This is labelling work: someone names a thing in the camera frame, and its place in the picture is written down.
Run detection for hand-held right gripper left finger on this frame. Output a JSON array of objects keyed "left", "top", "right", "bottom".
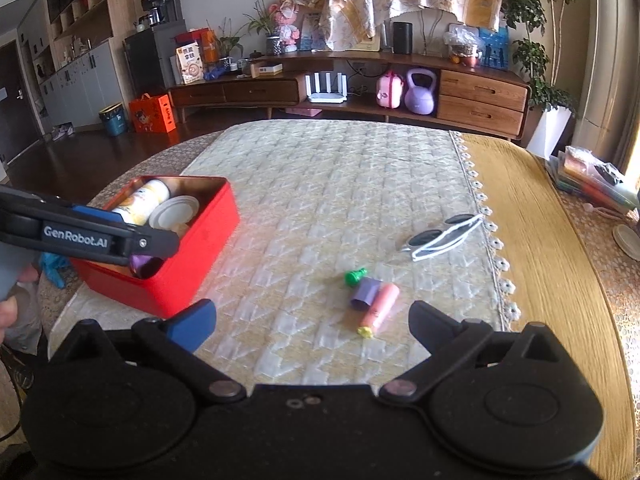
[{"left": 47, "top": 298, "right": 247, "bottom": 402}]

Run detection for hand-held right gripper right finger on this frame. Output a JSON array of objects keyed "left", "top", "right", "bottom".
[{"left": 378, "top": 301, "right": 573, "bottom": 402}]

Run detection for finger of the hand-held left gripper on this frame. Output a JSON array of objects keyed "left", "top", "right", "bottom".
[
  {"left": 37, "top": 217, "right": 181, "bottom": 267},
  {"left": 70, "top": 204, "right": 138, "bottom": 228}
]

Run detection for white and yellow bottle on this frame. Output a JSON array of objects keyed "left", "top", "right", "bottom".
[{"left": 111, "top": 179, "right": 173, "bottom": 226}]

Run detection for red tin box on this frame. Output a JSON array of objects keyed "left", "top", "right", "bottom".
[{"left": 70, "top": 175, "right": 241, "bottom": 320}]

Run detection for person's left hand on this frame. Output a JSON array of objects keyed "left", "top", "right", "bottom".
[{"left": 0, "top": 265, "right": 41, "bottom": 343}]

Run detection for white jar lid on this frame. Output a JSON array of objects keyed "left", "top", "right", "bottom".
[{"left": 148, "top": 196, "right": 201, "bottom": 233}]

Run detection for blue rubber gloves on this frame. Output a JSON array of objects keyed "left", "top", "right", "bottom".
[{"left": 39, "top": 252, "right": 76, "bottom": 289}]

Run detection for white sunglasses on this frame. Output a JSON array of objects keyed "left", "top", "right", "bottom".
[{"left": 398, "top": 213, "right": 485, "bottom": 262}]

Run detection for teal trash bin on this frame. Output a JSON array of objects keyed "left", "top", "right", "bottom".
[{"left": 98, "top": 102, "right": 127, "bottom": 137}]

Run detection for orange gift box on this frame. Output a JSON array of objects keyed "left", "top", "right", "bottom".
[{"left": 129, "top": 92, "right": 178, "bottom": 133}]

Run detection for dark mini fridge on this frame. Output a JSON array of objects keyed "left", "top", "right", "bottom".
[{"left": 124, "top": 20, "right": 188, "bottom": 106}]

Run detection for cream quilted mat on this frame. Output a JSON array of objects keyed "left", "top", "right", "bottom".
[{"left": 47, "top": 120, "right": 517, "bottom": 401}]

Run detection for printed snack box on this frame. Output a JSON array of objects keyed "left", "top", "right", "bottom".
[{"left": 175, "top": 44, "right": 205, "bottom": 85}]

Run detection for orange gift bag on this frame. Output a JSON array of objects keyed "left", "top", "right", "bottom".
[{"left": 175, "top": 29, "right": 218, "bottom": 63}]

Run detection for small potted plant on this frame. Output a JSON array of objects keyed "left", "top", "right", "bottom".
[{"left": 215, "top": 17, "right": 244, "bottom": 71}]

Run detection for black coffee machine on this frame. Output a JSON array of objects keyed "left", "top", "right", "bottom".
[{"left": 141, "top": 0, "right": 181, "bottom": 28}]

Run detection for round coaster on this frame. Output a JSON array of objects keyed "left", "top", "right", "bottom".
[{"left": 612, "top": 223, "right": 640, "bottom": 256}]

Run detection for stack of colourful folders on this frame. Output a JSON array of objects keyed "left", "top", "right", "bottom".
[{"left": 547, "top": 146, "right": 640, "bottom": 211}]

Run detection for purple kettlebell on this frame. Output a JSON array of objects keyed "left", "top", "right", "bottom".
[{"left": 404, "top": 68, "right": 437, "bottom": 114}]

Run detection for potted tree white pot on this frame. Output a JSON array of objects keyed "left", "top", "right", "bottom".
[{"left": 500, "top": 0, "right": 588, "bottom": 158}]

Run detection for white router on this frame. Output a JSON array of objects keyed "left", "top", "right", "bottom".
[{"left": 305, "top": 72, "right": 348, "bottom": 105}]

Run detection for potted orchid patterned pot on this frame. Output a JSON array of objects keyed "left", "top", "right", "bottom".
[{"left": 243, "top": 0, "right": 283, "bottom": 56}]

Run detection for pink toy suitcase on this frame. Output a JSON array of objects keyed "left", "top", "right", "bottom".
[{"left": 376, "top": 71, "right": 405, "bottom": 110}]

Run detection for wooden tv cabinet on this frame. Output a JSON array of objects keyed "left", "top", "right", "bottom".
[{"left": 167, "top": 50, "right": 532, "bottom": 142}]

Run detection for pink plush doll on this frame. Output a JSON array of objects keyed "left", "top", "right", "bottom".
[{"left": 269, "top": 0, "right": 301, "bottom": 53}]

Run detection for clear plastic bag of snacks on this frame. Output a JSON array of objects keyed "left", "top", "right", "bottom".
[{"left": 444, "top": 25, "right": 485, "bottom": 67}]

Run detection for blue printed bag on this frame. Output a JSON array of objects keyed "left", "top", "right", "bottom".
[{"left": 477, "top": 25, "right": 511, "bottom": 70}]

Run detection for black speaker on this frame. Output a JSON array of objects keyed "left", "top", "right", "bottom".
[{"left": 392, "top": 21, "right": 413, "bottom": 54}]

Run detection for beige curtain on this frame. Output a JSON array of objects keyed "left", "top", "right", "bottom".
[{"left": 572, "top": 0, "right": 640, "bottom": 161}]

